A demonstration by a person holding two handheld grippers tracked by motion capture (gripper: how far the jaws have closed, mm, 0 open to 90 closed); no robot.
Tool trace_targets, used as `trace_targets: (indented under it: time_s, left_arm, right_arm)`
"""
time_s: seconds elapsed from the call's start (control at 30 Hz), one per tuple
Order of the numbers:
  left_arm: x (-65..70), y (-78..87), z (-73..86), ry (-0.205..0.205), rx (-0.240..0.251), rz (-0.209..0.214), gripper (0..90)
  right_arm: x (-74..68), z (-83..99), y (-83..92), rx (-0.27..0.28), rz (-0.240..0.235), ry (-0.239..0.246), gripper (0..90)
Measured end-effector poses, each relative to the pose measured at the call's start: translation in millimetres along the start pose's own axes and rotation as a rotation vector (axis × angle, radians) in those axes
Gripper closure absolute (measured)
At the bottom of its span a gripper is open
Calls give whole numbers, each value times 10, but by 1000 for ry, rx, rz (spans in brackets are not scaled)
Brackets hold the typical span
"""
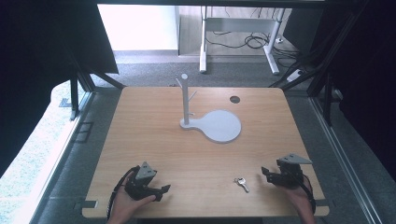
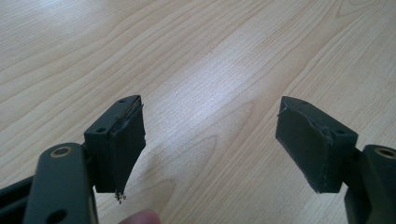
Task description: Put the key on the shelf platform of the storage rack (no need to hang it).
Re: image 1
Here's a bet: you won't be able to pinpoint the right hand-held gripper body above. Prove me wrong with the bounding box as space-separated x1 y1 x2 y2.
266 152 314 189

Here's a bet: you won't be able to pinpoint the aluminium floor rail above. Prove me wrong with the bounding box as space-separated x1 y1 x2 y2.
307 95 385 224
29 91 96 224

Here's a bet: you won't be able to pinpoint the silver key with ring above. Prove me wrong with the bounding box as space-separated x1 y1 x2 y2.
233 176 251 194

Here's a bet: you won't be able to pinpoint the hand-held gripper black cable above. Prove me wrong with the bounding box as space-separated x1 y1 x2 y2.
106 165 141 222
298 173 318 215

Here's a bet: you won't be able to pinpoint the person's right hand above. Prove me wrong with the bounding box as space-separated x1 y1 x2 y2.
283 179 318 224

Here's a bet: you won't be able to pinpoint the person's left hand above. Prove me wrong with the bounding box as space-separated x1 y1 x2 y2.
106 180 157 224

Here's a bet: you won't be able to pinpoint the white key stand with pegs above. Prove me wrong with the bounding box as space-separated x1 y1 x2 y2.
175 73 243 145

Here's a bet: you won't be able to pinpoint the white power strip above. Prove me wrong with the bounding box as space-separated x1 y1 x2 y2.
285 68 304 84

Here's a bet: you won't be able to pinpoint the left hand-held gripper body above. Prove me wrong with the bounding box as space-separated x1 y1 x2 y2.
124 161 164 202

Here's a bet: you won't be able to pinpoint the black metal frame strut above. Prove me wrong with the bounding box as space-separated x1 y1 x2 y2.
68 50 127 121
268 0 370 127

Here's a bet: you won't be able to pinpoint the black curtain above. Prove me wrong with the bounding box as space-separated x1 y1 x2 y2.
311 0 396 183
0 0 120 179

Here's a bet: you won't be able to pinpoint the white metal desk frame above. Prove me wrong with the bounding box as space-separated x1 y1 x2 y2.
199 5 292 76

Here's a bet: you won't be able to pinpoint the black cables on floor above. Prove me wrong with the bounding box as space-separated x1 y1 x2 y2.
205 29 302 68

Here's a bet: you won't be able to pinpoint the left hand-held gripper black cable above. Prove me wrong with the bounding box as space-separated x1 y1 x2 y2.
106 165 141 222

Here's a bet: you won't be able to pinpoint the right hand-held gripper black cable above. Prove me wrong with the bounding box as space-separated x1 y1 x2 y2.
298 173 318 215

